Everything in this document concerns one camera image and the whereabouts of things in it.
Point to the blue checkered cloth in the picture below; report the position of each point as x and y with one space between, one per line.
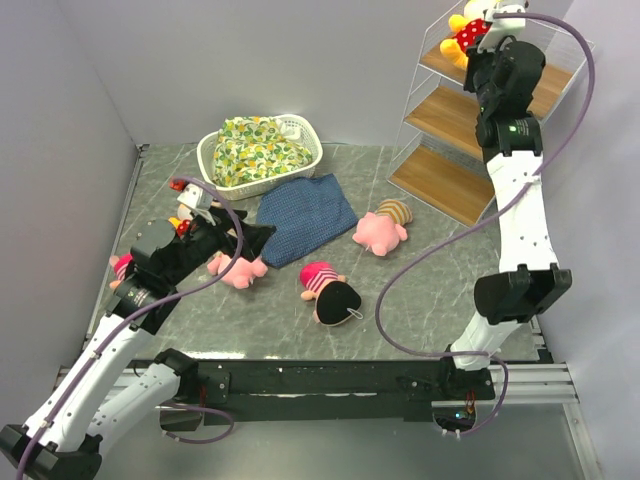
307 213

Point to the black-haired doll pink skirt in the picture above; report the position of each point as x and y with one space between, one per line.
336 301

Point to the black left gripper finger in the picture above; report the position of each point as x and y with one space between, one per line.
255 238
222 218

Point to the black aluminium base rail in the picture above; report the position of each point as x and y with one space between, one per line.
287 390

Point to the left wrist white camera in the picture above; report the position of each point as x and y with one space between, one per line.
192 199

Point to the lemon print cloth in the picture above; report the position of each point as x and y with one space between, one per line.
249 149

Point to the white plastic laundry basket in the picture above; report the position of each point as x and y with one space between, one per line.
256 188

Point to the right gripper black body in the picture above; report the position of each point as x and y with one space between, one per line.
478 69

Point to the white wire wooden shelf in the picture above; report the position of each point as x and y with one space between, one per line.
436 156

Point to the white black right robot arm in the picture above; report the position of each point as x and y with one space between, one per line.
529 278

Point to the pink pig plush striped shirt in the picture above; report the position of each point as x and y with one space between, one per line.
381 231

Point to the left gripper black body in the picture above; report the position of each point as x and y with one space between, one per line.
206 239

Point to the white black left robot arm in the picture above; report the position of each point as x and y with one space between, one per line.
69 435

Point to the wrist white camera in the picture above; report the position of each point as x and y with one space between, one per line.
501 28
192 199

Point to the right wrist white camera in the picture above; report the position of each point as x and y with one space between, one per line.
501 28

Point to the yellow bear plush polka dot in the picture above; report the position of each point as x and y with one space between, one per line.
465 28

